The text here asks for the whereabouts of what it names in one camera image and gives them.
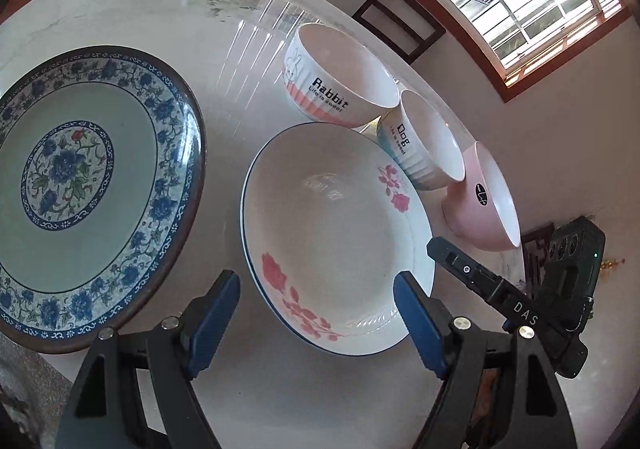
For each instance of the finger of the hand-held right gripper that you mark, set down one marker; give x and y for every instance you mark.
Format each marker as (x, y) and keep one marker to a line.
(475, 276)

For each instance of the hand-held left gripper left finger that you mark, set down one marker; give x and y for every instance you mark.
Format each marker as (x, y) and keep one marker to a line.
(220, 319)

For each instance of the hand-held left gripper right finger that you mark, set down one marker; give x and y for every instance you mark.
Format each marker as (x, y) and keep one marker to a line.
(415, 314)

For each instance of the white plate with pink flowers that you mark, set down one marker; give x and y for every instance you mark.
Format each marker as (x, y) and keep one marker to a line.
(330, 239)

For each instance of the white bowl with blue stripes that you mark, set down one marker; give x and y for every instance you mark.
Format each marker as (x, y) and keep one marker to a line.
(435, 139)

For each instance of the blue floral plate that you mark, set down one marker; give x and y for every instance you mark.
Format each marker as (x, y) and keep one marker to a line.
(125, 169)

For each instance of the white bowl with pink stripes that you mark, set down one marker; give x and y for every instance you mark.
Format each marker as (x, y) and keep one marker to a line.
(320, 79)

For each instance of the golden yellow ornaments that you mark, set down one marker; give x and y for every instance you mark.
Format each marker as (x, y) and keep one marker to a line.
(612, 263)

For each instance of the dark carved chair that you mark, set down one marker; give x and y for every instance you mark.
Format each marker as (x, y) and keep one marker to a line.
(532, 249)

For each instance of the dark wooden chair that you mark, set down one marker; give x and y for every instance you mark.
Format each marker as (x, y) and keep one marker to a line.
(417, 9)

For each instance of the window with brown frame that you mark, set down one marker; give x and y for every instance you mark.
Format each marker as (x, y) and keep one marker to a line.
(525, 4)

